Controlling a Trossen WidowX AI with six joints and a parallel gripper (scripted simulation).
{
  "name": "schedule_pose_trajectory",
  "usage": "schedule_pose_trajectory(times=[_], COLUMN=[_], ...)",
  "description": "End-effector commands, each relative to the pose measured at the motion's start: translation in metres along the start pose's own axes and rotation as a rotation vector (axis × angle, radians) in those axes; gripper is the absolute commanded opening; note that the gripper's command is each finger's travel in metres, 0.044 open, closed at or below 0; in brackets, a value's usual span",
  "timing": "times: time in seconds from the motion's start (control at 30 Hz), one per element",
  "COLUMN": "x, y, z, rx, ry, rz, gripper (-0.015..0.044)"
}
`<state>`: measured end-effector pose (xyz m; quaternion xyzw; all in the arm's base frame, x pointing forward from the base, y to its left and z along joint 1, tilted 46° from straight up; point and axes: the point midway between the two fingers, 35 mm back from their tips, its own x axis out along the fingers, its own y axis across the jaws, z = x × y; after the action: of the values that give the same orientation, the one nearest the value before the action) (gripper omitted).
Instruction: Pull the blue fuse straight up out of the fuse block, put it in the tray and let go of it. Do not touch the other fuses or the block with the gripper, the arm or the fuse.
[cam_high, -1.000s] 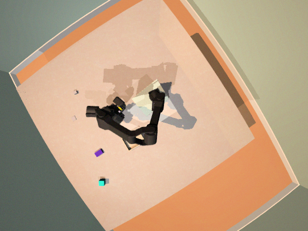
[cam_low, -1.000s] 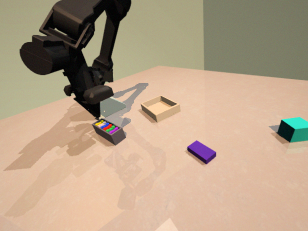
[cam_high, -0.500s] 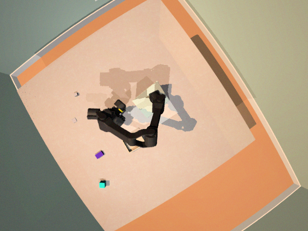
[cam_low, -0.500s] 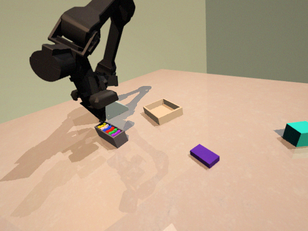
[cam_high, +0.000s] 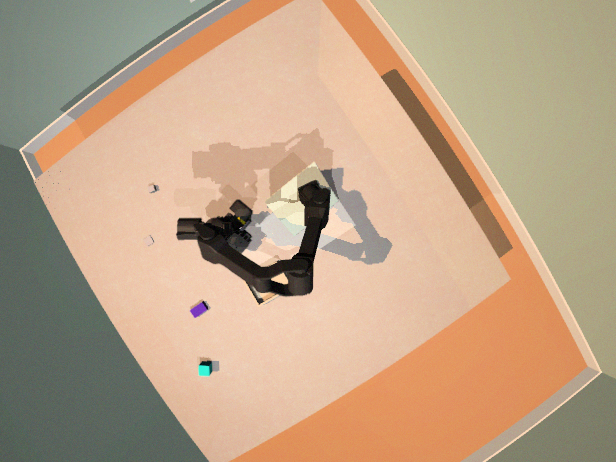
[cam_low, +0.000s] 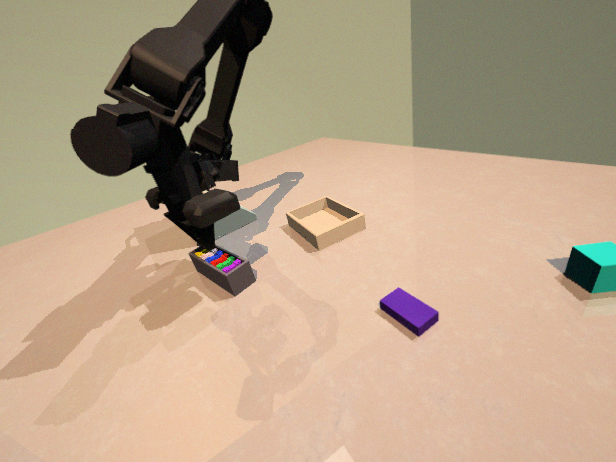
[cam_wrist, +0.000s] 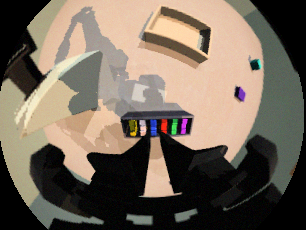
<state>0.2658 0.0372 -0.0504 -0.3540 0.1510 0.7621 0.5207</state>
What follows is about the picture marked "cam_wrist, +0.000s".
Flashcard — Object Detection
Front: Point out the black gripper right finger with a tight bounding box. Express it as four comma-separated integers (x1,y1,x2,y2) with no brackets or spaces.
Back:
160,132,229,193

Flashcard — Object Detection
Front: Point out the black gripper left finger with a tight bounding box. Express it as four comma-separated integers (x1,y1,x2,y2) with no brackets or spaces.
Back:
86,132,150,196

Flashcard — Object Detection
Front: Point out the teal cube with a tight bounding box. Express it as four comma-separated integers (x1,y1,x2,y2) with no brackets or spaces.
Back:
250,58,261,71

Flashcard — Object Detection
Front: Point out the purple rectangular block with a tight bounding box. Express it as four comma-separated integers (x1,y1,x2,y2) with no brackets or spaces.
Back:
234,86,246,102

